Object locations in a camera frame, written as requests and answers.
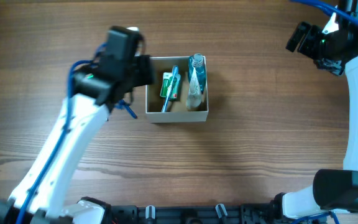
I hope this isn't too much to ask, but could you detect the white lotion tube with leaves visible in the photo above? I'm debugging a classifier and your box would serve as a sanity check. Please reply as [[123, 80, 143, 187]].
[[186, 68, 202, 111]]

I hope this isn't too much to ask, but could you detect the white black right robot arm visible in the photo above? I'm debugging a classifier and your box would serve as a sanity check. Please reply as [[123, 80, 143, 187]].
[[276, 22, 358, 220]]

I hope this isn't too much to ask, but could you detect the white open cardboard box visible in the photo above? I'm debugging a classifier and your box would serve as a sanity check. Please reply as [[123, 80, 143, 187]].
[[145, 56, 209, 123]]

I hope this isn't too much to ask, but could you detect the blue Listerine mouthwash bottle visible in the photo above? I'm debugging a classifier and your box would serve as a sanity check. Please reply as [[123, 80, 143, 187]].
[[188, 54, 206, 93]]

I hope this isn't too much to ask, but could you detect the blue disposable razor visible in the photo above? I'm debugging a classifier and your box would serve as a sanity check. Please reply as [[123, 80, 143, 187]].
[[115, 100, 137, 119]]

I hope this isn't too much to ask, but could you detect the green Dettol soap bar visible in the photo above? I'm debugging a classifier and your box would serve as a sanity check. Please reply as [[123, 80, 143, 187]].
[[160, 72, 181, 101]]

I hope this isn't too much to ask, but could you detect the blue white toothbrush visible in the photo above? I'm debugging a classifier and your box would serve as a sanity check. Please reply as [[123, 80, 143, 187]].
[[162, 65, 178, 113]]

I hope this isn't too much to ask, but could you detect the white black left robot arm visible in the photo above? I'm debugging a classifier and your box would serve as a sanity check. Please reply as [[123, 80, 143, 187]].
[[0, 55, 155, 223]]

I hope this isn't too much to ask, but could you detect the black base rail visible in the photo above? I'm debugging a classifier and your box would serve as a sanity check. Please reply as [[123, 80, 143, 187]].
[[102, 203, 291, 224]]

